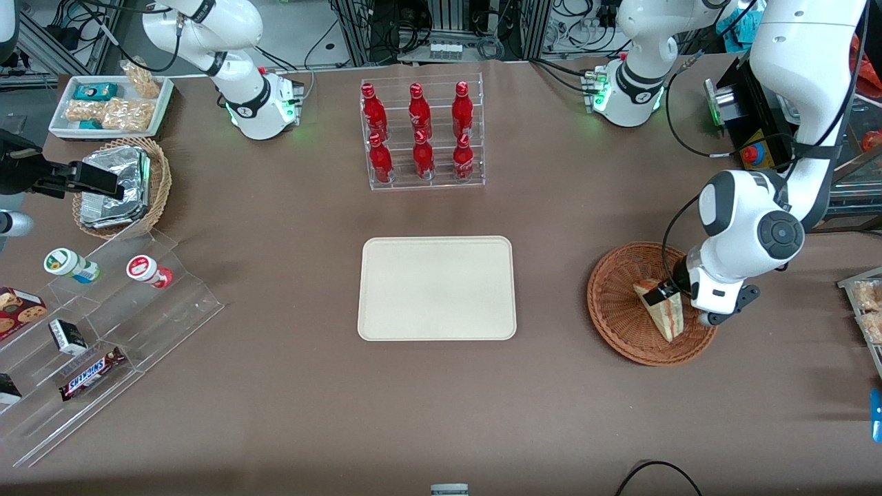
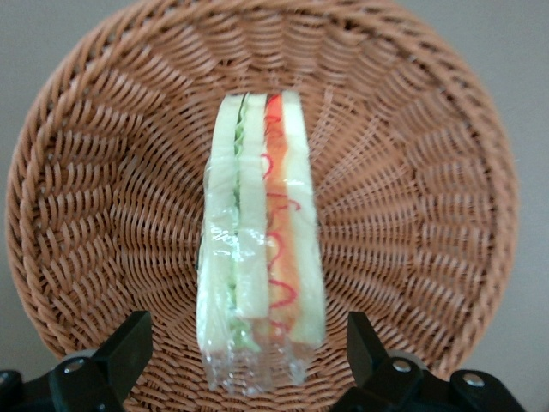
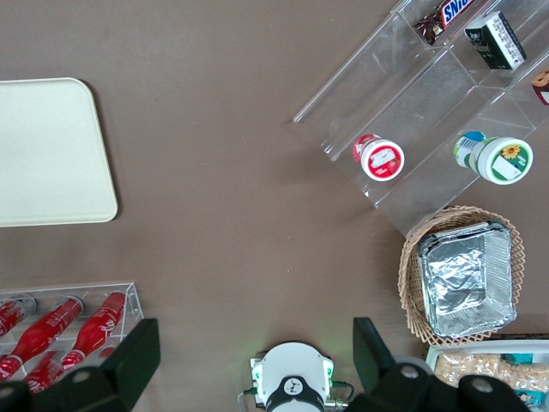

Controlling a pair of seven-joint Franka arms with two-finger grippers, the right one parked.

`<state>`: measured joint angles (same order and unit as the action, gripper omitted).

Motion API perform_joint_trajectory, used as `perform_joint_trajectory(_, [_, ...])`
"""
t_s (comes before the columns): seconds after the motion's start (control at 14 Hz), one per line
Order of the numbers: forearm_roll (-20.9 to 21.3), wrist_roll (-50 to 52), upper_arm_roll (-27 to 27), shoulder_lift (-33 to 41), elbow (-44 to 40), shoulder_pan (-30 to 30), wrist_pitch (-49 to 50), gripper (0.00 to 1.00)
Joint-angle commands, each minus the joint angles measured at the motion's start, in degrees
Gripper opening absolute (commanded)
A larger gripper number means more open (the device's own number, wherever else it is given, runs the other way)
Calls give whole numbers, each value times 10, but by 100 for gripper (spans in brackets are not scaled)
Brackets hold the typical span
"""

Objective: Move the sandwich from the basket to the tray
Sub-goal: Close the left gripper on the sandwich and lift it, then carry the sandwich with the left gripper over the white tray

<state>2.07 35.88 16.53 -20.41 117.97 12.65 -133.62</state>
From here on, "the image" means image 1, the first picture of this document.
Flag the cream rectangular tray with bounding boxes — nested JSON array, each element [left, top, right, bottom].
[[357, 236, 517, 342]]

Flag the silver foil packet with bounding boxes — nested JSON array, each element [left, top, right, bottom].
[[79, 193, 144, 230], [81, 145, 152, 211]]

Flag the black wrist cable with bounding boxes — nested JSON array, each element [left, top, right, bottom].
[[661, 194, 704, 290]]

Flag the clear bag of crackers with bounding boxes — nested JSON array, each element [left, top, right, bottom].
[[65, 99, 105, 124], [101, 98, 154, 132], [120, 60, 161, 99]]

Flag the Snickers chocolate bar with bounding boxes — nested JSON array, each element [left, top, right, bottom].
[[58, 346, 127, 402]]

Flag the teal snack box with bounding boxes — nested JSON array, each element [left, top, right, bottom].
[[74, 83, 119, 103]]

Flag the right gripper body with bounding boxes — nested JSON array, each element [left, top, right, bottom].
[[0, 131, 49, 196]]

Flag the white tray with clear bags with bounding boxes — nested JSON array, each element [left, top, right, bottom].
[[837, 267, 882, 379]]

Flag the clear acrylic stepped display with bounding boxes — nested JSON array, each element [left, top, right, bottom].
[[0, 227, 225, 469]]

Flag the yogurt bottle with green cap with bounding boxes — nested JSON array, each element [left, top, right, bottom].
[[43, 247, 101, 285]]

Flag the red soda bottle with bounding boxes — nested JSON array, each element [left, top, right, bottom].
[[362, 83, 389, 140], [451, 81, 475, 137], [368, 132, 394, 184], [412, 130, 436, 181], [452, 133, 475, 182], [409, 83, 432, 138]]

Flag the black cable loop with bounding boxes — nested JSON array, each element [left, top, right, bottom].
[[614, 459, 704, 496]]

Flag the red cookie box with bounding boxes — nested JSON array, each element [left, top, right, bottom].
[[0, 286, 48, 342]]

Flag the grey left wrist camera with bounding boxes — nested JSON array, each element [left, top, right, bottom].
[[699, 284, 761, 327]]

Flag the clear acrylic bottle rack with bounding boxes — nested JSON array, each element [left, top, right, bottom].
[[359, 72, 486, 192]]

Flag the triangular sandwich wedge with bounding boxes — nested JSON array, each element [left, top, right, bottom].
[[633, 279, 685, 343]]

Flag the white rectangular snack tray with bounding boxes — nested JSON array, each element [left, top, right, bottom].
[[49, 74, 174, 139]]

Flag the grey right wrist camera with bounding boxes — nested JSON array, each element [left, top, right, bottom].
[[0, 209, 35, 239]]

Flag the small black and white box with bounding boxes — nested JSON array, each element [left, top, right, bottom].
[[48, 318, 89, 357]]

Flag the dark brown round wicker basket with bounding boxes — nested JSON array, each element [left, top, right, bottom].
[[587, 241, 720, 367]]

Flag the light tan wicker basket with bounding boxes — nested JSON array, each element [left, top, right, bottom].
[[72, 136, 172, 240]]

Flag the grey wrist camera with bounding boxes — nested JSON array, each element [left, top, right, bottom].
[[0, 209, 35, 239], [699, 284, 761, 327]]

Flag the yogurt bottle with red cap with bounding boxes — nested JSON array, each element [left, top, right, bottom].
[[125, 254, 174, 289]]

